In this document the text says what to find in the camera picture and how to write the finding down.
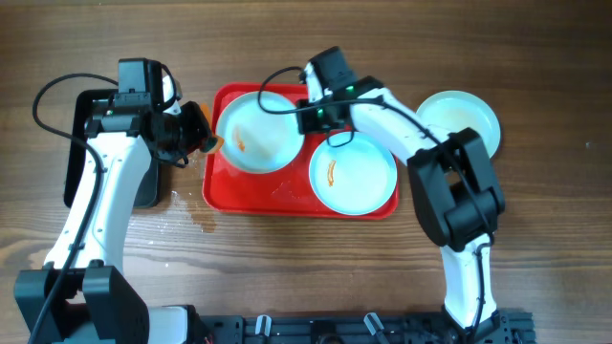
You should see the green orange sponge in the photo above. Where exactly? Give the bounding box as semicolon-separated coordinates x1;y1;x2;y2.
199;103;225;155

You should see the white plate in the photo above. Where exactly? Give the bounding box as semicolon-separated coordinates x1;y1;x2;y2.
416;91;501;158
216;91;304;174
308;132;398;216

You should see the white plate top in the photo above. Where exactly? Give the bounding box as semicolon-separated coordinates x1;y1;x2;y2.
416;91;501;158

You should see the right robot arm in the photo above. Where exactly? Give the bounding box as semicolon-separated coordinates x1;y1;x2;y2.
297;47;505;342

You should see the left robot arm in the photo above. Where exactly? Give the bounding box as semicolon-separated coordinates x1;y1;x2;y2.
14;58;221;343

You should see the red plastic tray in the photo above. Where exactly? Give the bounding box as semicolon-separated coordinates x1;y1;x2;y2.
202;82;400;220

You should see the black rectangular tray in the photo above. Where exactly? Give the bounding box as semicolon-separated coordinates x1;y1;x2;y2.
63;89;161;208

